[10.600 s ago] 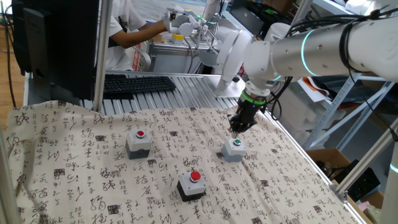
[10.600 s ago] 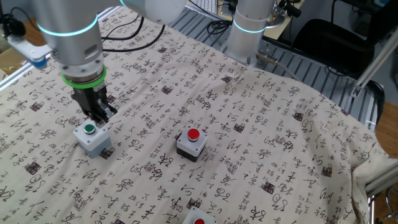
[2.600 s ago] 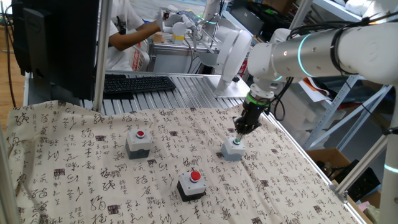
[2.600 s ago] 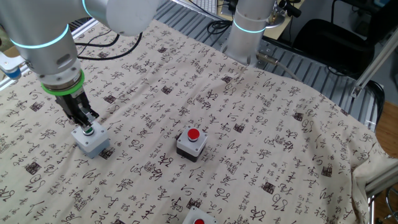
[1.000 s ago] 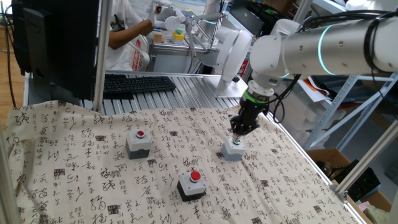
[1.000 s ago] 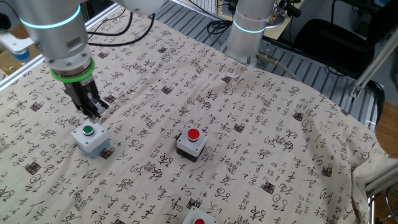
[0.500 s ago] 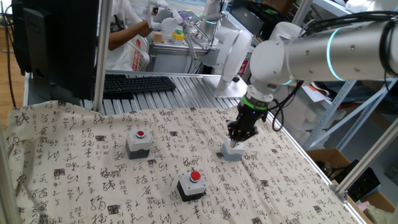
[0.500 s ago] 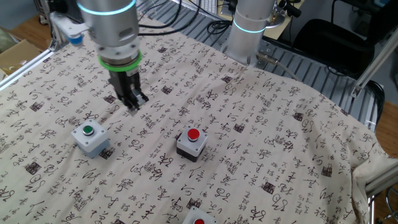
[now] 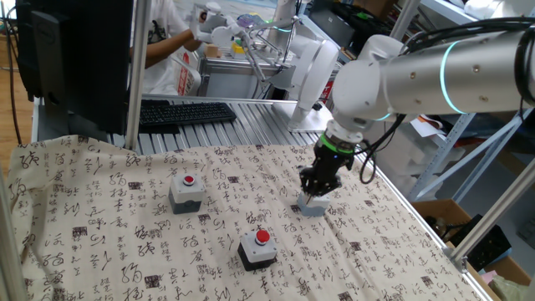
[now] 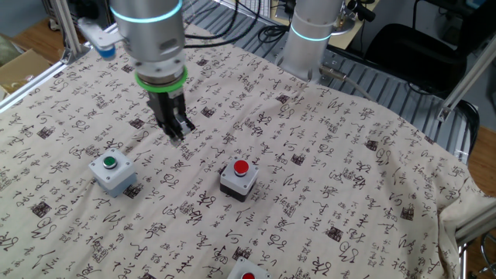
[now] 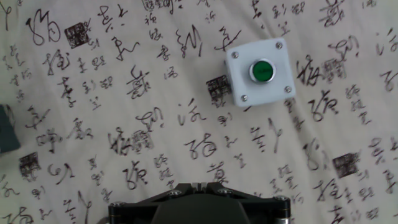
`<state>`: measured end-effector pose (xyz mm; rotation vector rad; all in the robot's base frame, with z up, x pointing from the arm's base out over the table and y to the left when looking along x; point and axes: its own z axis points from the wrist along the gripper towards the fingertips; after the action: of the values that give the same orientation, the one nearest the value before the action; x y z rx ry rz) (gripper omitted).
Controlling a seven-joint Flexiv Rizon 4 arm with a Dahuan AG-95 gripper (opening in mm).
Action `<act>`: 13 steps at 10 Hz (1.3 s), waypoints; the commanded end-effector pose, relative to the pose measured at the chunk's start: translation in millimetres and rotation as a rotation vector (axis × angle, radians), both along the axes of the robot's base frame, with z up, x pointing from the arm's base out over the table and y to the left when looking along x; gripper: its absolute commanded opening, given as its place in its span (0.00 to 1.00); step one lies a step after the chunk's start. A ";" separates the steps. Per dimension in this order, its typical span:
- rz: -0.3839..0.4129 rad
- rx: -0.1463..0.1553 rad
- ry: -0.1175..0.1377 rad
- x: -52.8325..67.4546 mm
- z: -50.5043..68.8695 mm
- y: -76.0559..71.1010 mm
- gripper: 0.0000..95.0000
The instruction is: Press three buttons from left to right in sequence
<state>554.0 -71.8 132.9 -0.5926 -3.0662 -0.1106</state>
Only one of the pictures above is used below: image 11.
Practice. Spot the beige calligraphy print tablecloth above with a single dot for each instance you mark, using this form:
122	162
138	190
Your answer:
93	93

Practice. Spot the green button white box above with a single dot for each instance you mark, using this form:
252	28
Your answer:
242	77

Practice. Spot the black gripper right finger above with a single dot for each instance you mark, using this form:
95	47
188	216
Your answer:
267	208

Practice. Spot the red button grey-base box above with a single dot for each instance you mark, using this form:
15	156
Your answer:
7	130

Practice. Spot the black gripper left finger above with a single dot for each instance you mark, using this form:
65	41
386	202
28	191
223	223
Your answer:
133	208

